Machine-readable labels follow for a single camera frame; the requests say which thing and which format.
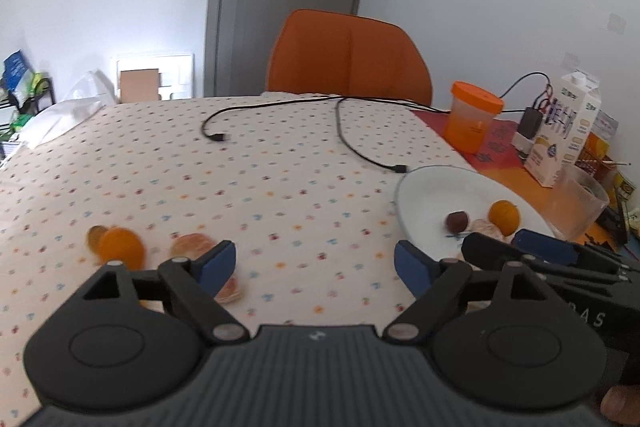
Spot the black metal shoe rack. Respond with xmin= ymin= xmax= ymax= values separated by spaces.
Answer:
xmin=1 ymin=74 xmax=56 ymax=142

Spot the orange chair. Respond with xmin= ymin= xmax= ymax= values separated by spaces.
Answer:
xmin=266 ymin=10 xmax=433 ymax=105

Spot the large orange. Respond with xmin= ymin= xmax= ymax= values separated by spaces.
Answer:
xmin=96 ymin=227 xmax=146 ymax=271
xmin=488 ymin=199 xmax=521 ymax=236

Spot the cardboard piece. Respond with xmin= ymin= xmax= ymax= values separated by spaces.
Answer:
xmin=119 ymin=68 xmax=160 ymax=103

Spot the small red fruit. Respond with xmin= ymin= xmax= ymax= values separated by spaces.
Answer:
xmin=445 ymin=210 xmax=470 ymax=234

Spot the clear plastic measuring cup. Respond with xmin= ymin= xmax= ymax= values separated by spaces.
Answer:
xmin=541 ymin=165 xmax=610 ymax=241

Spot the red orange table mat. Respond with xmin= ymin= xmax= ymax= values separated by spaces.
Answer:
xmin=412 ymin=108 xmax=622 ymax=249

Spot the black usb cable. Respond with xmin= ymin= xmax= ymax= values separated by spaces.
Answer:
xmin=200 ymin=71 xmax=554 ymax=176

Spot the blue package on rack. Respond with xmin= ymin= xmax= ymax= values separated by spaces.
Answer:
xmin=3 ymin=50 xmax=34 ymax=92

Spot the white milk carton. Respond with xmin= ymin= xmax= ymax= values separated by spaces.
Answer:
xmin=524 ymin=70 xmax=601 ymax=187

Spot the orange lidded plastic cup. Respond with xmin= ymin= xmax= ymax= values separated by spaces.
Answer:
xmin=442 ymin=80 xmax=504 ymax=154

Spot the white bowl blue rim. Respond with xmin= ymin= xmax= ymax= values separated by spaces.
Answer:
xmin=395 ymin=166 xmax=552 ymax=260

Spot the black power adapter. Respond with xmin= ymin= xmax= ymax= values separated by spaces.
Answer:
xmin=516 ymin=107 xmax=544 ymax=140

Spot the floral polka dot tablecloth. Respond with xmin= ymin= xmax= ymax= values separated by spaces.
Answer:
xmin=1 ymin=98 xmax=463 ymax=426

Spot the white framed board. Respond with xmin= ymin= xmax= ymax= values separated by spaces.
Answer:
xmin=158 ymin=53 xmax=194 ymax=101

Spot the person's hand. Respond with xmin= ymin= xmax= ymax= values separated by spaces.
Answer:
xmin=600 ymin=386 xmax=640 ymax=426

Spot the white cloth bag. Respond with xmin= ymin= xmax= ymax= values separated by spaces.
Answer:
xmin=17 ymin=98 xmax=105 ymax=150

